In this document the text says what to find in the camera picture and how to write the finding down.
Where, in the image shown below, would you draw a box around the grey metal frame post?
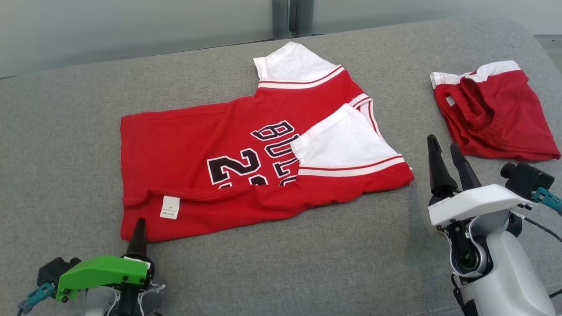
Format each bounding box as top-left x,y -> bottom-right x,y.
272,0 -> 314,40

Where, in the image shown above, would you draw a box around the camera cable teal plug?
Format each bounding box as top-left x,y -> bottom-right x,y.
509,187 -> 562,243
18,282 -> 55,314

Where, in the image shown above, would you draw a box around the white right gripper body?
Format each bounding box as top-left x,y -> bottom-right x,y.
428,184 -> 534,227

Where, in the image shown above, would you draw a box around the right camera cable teal plug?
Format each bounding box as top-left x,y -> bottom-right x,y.
509,187 -> 562,243

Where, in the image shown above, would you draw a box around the red shorts with white stripe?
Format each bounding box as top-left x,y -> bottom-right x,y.
430,60 -> 561,162

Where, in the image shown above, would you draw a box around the left camera cable teal plug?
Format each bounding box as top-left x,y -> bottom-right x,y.
18,282 -> 55,314

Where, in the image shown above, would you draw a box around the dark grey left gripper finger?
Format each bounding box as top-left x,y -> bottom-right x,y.
126,218 -> 148,259

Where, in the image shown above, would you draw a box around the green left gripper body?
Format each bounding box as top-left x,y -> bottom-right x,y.
56,255 -> 150,302

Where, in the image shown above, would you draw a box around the red jersey number 23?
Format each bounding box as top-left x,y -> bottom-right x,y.
120,41 -> 414,243

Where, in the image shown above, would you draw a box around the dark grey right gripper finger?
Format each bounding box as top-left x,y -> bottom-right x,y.
427,134 -> 458,198
450,142 -> 483,191

